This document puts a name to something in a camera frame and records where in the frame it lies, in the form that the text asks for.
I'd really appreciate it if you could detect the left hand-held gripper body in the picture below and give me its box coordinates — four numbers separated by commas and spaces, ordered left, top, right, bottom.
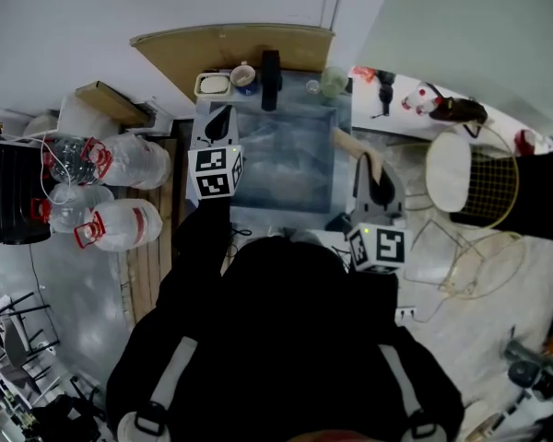
187, 104, 246, 201

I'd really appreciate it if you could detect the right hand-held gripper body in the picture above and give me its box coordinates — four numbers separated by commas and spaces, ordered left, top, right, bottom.
346, 152, 414, 275

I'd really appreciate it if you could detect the blue and white mug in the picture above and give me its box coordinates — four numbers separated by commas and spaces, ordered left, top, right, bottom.
229, 64, 261, 98

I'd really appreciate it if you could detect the pale green cup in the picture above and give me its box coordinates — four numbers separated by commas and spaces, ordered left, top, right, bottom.
320, 65, 350, 99

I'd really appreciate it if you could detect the person's left forearm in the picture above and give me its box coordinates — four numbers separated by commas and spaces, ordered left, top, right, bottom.
172, 194, 234, 280

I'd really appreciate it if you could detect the person's right forearm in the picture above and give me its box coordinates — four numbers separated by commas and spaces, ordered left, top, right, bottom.
347, 269, 400, 324

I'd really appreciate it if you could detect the cream soap dish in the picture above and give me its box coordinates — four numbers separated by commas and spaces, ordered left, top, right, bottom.
194, 72, 234, 99

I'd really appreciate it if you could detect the white printed floor sheet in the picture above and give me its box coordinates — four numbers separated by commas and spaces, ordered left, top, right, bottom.
315, 229, 352, 269

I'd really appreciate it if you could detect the black bottle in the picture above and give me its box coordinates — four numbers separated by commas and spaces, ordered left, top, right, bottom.
261, 50, 284, 112

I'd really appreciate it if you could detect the white round seat cushion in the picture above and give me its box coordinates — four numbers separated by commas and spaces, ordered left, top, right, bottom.
426, 131, 473, 213

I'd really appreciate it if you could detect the large brown cardboard sheet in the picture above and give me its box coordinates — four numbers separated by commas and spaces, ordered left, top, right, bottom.
128, 23, 335, 106

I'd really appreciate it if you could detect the person's right shoe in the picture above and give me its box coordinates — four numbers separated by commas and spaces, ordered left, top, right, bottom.
283, 227, 317, 245

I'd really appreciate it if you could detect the small white red bottle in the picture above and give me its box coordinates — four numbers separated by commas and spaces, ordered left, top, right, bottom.
414, 97, 444, 119
401, 83, 432, 111
514, 129, 538, 157

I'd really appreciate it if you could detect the black hair dryer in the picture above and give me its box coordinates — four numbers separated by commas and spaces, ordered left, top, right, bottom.
371, 70, 398, 121

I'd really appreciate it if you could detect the long brown cardboard box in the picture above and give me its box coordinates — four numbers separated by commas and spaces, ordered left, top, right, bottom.
75, 80, 151, 126

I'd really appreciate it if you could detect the dark brown bag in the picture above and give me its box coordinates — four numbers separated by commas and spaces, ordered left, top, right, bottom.
428, 98, 489, 139

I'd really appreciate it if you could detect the small red packet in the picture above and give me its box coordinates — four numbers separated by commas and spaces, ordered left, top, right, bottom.
352, 65, 379, 85

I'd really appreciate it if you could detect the wooden slat decking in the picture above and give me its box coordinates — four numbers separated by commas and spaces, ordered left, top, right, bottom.
117, 138, 186, 329

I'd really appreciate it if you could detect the white foam box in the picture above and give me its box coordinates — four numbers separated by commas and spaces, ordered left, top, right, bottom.
57, 94, 121, 134

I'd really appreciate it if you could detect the person's black jacket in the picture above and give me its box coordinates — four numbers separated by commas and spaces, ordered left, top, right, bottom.
105, 195, 466, 442

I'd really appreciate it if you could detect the black cabinet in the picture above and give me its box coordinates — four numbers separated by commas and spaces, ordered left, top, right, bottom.
449, 149, 553, 244

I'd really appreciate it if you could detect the black plastic crate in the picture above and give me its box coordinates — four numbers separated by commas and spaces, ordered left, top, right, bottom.
0, 140, 57, 246

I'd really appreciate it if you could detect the black metal stool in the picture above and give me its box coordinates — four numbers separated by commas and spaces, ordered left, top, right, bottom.
0, 291, 62, 355

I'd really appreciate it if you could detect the black bag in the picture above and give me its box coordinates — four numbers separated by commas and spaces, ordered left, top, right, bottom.
29, 393, 108, 442

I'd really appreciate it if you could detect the frosted water bottle red handle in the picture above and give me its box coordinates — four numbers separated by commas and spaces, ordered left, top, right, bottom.
29, 182, 117, 235
85, 134, 173, 191
73, 199, 164, 253

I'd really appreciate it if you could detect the beige power cable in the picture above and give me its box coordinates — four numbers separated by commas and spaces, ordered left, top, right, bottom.
414, 292, 453, 325

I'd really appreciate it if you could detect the grey right shoulder strap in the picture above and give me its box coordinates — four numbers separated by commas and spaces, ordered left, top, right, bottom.
377, 343, 426, 425

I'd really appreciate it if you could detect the grey shoulder strap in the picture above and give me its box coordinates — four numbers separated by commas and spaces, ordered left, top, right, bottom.
149, 336, 199, 414
377, 343, 426, 425

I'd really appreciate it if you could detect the clear water bottle red handle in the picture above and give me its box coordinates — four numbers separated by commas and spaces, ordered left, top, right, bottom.
42, 136, 100, 186

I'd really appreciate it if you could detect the white cable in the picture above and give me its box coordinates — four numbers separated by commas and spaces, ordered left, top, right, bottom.
2, 126, 77, 204

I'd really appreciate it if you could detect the thin black floor cable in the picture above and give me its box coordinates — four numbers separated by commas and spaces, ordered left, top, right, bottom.
27, 244, 43, 295

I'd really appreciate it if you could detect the grey left shoulder strap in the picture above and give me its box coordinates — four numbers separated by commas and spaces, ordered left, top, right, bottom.
149, 336, 199, 414

